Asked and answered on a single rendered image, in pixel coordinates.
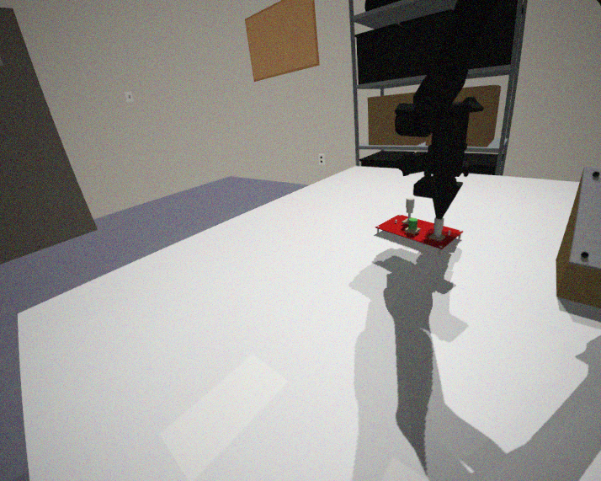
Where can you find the red circuit board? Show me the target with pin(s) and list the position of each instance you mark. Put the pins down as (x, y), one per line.
(434, 234)

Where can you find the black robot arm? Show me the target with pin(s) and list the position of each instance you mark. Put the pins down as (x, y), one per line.
(433, 109)

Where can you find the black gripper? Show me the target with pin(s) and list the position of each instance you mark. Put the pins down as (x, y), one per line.
(448, 163)

